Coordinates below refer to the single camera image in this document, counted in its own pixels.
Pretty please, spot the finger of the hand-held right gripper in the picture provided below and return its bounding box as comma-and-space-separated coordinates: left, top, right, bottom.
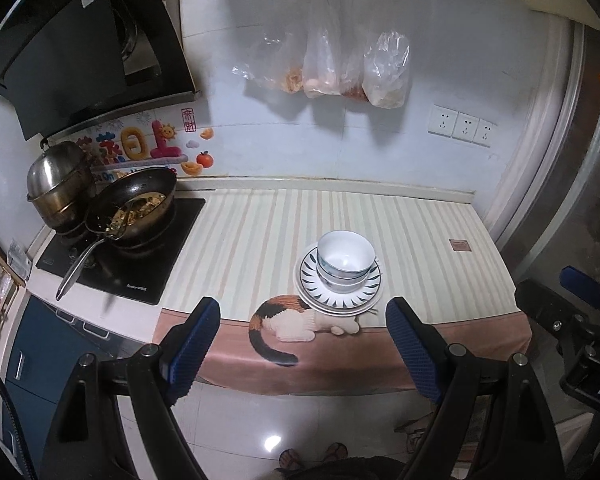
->
559, 266, 600, 311

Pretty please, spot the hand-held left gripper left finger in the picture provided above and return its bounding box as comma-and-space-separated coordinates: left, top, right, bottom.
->
39, 296, 222, 480

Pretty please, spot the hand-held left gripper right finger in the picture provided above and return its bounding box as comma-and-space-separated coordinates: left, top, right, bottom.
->
385, 296, 566, 480

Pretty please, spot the white plate with blue rays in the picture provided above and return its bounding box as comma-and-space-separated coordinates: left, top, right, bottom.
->
300, 243, 383, 311

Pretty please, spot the white floral bowl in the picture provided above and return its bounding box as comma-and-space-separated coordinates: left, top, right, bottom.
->
317, 260, 375, 295

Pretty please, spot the plain white bowl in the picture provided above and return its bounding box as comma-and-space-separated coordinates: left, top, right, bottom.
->
316, 230, 376, 281

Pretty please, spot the black cooktop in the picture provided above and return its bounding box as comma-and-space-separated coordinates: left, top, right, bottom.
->
35, 197, 207, 306

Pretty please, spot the striped cat-print mat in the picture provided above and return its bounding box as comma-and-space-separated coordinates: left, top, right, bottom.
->
150, 187, 534, 397

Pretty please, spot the blue cabinet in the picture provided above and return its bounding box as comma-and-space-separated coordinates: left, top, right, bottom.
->
0, 294, 148, 466

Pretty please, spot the dark wok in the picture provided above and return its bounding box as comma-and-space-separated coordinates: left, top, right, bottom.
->
84, 166, 179, 252

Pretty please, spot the cluttered side shelf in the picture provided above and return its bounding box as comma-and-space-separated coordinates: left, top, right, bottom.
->
0, 230, 32, 346

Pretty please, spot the stainless steel pot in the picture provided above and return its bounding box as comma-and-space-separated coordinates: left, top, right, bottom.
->
26, 137, 97, 235

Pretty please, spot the clear plastic bag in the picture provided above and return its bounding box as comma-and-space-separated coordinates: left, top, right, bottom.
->
301, 0, 345, 99
231, 27, 308, 96
361, 29, 412, 110

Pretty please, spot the black range hood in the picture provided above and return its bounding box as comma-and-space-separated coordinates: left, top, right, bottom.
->
0, 0, 202, 142

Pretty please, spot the white wall socket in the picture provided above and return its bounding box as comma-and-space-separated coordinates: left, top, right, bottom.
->
452, 111, 482, 142
427, 104, 459, 137
473, 119, 499, 149

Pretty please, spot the black cable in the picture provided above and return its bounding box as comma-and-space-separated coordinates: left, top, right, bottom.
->
0, 342, 37, 480

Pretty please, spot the colourful wall sticker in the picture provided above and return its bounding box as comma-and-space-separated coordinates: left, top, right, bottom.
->
67, 106, 216, 181

